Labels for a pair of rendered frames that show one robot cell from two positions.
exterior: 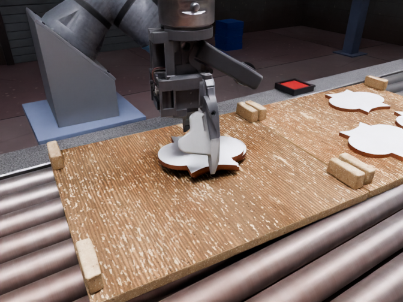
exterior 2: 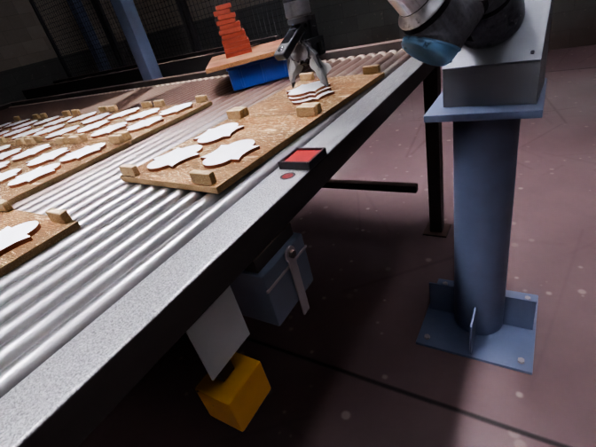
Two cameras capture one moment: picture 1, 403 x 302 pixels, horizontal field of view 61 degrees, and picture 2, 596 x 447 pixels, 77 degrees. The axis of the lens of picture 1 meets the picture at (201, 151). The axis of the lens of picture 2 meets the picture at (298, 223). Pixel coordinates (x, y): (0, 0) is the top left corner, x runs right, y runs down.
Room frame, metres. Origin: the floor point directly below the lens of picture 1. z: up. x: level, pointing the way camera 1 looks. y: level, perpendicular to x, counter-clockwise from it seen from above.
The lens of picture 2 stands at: (1.60, -0.56, 1.21)
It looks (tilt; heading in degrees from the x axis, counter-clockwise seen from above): 30 degrees down; 160
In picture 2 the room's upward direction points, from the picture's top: 15 degrees counter-clockwise
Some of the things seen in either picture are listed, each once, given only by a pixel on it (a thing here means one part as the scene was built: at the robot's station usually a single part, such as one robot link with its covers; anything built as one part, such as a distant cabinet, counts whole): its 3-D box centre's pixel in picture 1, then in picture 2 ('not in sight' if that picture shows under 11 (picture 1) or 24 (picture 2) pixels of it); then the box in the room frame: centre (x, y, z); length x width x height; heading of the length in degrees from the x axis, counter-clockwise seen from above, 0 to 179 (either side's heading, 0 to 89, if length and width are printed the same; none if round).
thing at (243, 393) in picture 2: not in sight; (220, 359); (1.13, -0.58, 0.74); 0.09 x 0.08 x 0.24; 122
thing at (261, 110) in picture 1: (255, 109); (306, 111); (0.69, -0.12, 0.95); 0.06 x 0.02 x 0.03; 28
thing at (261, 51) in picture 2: not in sight; (260, 50); (-0.23, 0.16, 1.03); 0.50 x 0.50 x 0.02; 71
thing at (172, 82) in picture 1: (182, 70); (304, 38); (0.49, 0.03, 1.10); 0.09 x 0.08 x 0.12; 108
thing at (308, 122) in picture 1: (365, 123); (225, 146); (0.67, -0.35, 0.93); 0.41 x 0.35 x 0.02; 118
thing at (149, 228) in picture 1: (194, 174); (309, 96); (0.47, 0.01, 0.93); 0.41 x 0.35 x 0.02; 118
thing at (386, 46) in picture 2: not in sight; (139, 89); (-1.46, -0.34, 0.90); 4.04 x 0.06 x 0.10; 32
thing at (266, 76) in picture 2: not in sight; (261, 66); (-0.18, 0.12, 0.97); 0.31 x 0.31 x 0.10; 71
